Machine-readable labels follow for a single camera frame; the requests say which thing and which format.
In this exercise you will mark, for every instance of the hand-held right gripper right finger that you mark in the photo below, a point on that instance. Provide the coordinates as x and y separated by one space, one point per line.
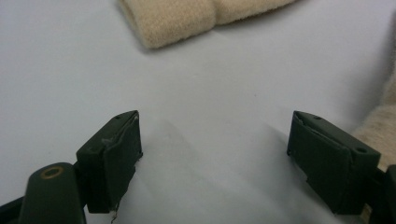
330 161

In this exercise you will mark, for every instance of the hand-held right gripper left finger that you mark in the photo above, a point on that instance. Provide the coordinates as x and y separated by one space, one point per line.
112 161

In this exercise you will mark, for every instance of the beige fleece glove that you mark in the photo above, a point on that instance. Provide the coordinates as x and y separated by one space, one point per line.
381 130
186 18

